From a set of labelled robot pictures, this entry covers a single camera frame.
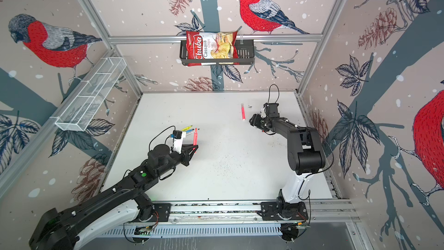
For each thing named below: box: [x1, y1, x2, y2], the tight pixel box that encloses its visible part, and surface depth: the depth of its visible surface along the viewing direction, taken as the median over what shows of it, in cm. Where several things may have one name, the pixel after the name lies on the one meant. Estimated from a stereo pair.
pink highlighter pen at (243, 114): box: [241, 103, 246, 121], surface depth 113 cm
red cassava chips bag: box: [186, 30, 240, 67], surface depth 90 cm
